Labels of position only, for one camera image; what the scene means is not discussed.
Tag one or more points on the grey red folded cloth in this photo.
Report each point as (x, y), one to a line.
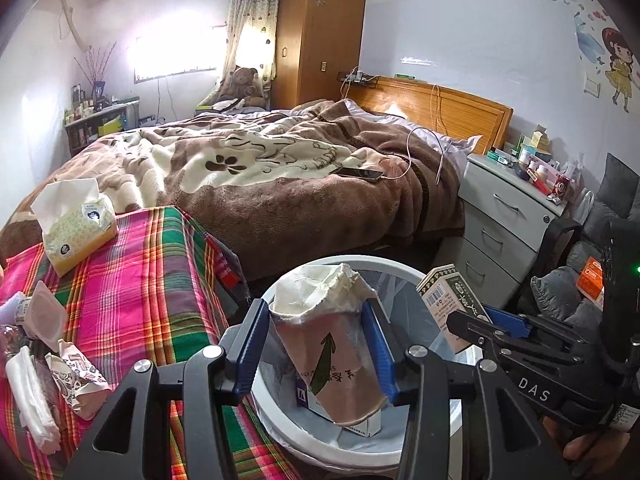
(235, 280)

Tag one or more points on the brown teddy bear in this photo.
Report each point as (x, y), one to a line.
(242, 85)

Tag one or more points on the wrapped air conditioner pipe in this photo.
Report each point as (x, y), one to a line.
(75, 25)

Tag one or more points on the wooden bed headboard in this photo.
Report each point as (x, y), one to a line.
(450, 110)

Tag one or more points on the clear plastic bin liner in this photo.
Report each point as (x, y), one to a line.
(400, 290)

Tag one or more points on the red cartoon can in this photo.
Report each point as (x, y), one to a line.
(562, 188)

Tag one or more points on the patterned curtain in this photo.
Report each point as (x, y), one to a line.
(250, 10)

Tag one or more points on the beige paper cup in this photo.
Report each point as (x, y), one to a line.
(325, 360)

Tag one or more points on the yellow tissue pack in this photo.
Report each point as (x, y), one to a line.
(80, 230)

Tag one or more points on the grey nightstand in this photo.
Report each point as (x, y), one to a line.
(500, 220)

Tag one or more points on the dried branches in vase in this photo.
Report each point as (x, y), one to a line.
(97, 67)

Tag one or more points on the printed paper wrapper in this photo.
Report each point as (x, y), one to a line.
(75, 380)

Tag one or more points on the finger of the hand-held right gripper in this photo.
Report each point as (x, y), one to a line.
(475, 332)
(510, 324)

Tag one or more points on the white plastic wrapper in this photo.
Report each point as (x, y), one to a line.
(30, 400)

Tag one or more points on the long white medicine box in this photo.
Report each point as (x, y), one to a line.
(307, 395)

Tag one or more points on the white bottle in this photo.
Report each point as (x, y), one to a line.
(532, 165)

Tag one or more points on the cartoon girl wall sticker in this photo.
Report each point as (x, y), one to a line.
(620, 65)

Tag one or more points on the yellow carton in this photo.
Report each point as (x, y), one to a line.
(537, 139)

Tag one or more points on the grey cushion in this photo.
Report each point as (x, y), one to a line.
(615, 190)

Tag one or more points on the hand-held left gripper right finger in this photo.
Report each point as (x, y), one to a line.
(377, 350)

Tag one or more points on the plaid covered table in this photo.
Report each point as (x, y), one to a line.
(140, 285)

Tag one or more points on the green white box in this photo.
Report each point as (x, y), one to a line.
(445, 295)

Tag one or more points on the white round trash bin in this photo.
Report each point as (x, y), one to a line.
(300, 447)

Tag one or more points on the cluttered shelf unit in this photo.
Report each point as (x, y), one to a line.
(100, 125)

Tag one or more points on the bed with brown blanket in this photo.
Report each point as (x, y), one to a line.
(275, 200)

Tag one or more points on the orange box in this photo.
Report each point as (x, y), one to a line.
(590, 275)

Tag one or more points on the person's right hand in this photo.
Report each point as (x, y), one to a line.
(585, 455)

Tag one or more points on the black smartphone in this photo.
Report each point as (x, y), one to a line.
(360, 173)

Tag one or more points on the white wall switch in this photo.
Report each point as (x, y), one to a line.
(593, 86)

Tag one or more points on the pale plastic tub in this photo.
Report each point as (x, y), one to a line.
(45, 310)

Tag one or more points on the wooden wardrobe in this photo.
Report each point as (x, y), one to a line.
(315, 35)

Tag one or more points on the power strip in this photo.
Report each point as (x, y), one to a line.
(357, 78)

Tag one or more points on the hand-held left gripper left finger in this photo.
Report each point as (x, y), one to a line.
(250, 345)

